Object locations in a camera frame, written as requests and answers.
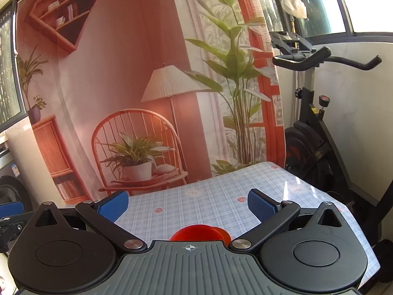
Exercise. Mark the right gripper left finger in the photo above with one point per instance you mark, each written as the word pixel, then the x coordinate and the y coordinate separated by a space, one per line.
pixel 101 217

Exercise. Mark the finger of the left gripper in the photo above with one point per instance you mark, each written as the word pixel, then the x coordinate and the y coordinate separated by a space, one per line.
pixel 11 209

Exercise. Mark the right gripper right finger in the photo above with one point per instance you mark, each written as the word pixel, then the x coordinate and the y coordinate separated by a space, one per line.
pixel 274 219

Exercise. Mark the large red bowl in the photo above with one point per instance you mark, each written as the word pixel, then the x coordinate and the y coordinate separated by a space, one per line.
pixel 201 233

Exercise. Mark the grey washing machine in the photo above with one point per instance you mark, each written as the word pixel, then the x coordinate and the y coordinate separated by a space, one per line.
pixel 13 188

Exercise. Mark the blue plaid tablecloth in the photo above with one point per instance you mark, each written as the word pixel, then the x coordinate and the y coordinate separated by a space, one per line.
pixel 222 202

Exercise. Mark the dark framed window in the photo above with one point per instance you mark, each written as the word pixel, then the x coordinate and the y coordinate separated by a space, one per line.
pixel 12 106

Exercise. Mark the printed room backdrop cloth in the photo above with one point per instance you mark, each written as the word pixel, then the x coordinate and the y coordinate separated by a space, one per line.
pixel 146 95

